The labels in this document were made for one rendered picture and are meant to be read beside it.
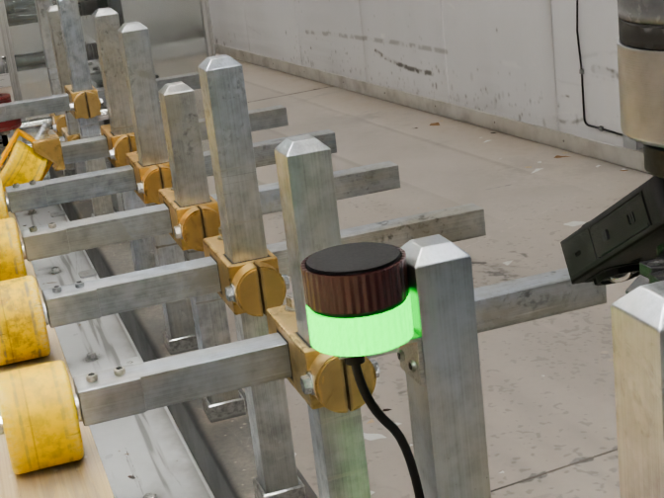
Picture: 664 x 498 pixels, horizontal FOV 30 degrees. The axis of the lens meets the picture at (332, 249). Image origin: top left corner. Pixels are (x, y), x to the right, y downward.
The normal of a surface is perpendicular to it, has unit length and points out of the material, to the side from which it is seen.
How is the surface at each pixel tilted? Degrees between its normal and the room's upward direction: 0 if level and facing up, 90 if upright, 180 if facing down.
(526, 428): 0
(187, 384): 90
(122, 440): 0
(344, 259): 0
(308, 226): 90
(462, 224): 90
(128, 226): 90
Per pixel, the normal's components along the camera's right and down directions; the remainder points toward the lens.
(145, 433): -0.11, -0.95
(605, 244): -0.94, 0.14
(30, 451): 0.33, 0.43
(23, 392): 0.11, -0.58
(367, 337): 0.11, 0.29
